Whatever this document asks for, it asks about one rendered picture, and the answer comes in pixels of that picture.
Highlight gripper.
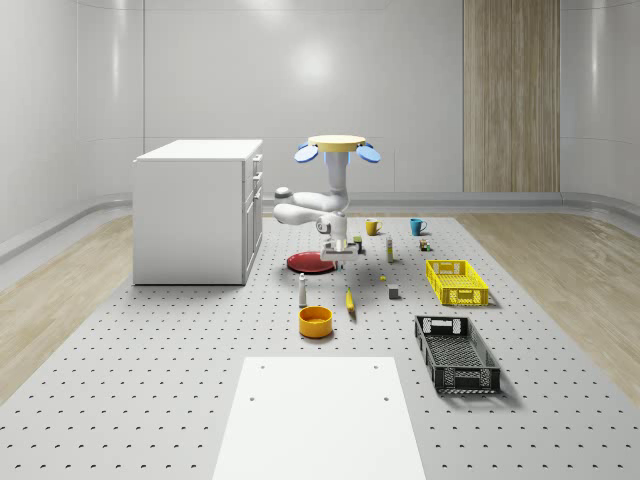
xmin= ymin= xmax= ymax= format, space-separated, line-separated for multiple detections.
xmin=319 ymin=242 xmax=367 ymax=274

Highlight red plate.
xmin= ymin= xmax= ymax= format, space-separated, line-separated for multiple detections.
xmin=286 ymin=252 xmax=338 ymax=275

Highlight yellow basket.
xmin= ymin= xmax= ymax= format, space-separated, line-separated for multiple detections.
xmin=425 ymin=259 xmax=490 ymax=306

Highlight yellow bowl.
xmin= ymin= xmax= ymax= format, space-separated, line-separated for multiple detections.
xmin=298 ymin=305 xmax=334 ymax=339

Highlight white cabinet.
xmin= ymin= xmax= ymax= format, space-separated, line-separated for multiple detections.
xmin=132 ymin=138 xmax=265 ymax=287

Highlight drone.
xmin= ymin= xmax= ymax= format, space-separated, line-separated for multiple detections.
xmin=293 ymin=134 xmax=383 ymax=164

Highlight dark grey basket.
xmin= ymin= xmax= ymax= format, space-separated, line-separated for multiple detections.
xmin=413 ymin=315 xmax=502 ymax=397

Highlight white board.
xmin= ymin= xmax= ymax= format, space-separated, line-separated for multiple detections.
xmin=212 ymin=356 xmax=428 ymax=480

